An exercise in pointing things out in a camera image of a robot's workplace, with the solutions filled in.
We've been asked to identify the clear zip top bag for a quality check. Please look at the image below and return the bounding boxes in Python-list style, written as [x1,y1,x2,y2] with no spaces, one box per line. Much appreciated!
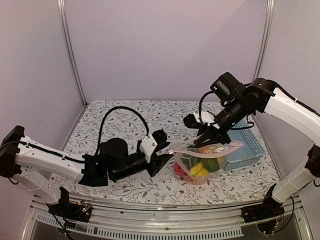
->
[167,138,244,185]

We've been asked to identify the green toy pepper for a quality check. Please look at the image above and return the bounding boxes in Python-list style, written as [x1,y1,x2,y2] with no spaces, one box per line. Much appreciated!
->
[201,157,224,173]

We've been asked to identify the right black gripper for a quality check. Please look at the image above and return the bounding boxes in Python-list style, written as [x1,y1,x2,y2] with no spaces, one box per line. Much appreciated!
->
[193,96,248,148]

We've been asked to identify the orange green toy mango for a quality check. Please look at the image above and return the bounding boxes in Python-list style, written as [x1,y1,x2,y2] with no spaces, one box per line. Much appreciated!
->
[199,145,217,154]

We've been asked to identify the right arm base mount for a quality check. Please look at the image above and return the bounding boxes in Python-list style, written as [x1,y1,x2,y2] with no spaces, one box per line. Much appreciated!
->
[241,195,285,235]

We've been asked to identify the aluminium frame post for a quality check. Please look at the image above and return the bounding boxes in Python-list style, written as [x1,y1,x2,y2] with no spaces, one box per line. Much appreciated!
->
[252,0,275,81]
[56,0,88,108]

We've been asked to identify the floral patterned table mat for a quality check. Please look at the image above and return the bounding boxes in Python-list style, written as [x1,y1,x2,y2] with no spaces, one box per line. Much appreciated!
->
[47,99,285,206]

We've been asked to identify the front aluminium rail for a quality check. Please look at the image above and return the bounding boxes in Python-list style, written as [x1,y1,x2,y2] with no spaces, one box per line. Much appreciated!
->
[21,196,313,240]

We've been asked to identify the light blue perforated basket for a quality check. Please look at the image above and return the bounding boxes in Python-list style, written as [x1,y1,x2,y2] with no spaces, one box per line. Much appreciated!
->
[223,128,266,171]

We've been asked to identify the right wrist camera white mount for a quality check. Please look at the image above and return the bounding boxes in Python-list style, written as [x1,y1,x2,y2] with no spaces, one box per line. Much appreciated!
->
[182,91,218,130]

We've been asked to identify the yellow toy banana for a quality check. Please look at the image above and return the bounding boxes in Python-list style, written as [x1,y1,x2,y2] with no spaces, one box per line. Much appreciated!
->
[189,162,210,177]

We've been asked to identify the red toy apple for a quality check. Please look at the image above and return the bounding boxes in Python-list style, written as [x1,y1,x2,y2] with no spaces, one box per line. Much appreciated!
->
[173,162,188,177]

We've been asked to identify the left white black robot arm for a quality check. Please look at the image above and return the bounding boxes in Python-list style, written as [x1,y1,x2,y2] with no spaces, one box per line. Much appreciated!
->
[0,125,173,217]

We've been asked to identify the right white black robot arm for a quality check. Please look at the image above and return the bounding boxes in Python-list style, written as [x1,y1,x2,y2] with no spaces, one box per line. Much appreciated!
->
[186,72,320,218]

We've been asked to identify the green toy watermelon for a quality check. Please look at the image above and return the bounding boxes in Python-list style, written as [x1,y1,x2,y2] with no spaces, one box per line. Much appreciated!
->
[179,148,201,169]

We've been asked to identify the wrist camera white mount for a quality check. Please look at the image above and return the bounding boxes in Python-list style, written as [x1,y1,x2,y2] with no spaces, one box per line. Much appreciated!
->
[138,129,168,164]
[182,91,218,130]

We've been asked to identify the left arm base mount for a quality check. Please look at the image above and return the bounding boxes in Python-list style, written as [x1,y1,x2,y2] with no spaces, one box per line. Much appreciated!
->
[47,186,92,223]

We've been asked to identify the right aluminium frame post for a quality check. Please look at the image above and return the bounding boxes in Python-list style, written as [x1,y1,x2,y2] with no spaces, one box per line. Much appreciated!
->
[252,0,275,81]

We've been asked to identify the left black braided cable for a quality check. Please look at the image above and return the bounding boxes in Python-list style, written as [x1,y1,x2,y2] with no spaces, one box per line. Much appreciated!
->
[97,106,150,151]

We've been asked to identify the left aluminium frame post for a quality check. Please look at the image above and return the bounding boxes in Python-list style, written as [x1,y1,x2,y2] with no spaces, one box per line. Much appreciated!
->
[56,0,88,108]

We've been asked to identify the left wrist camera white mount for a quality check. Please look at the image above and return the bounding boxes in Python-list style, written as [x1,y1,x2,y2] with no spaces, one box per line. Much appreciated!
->
[138,129,168,164]

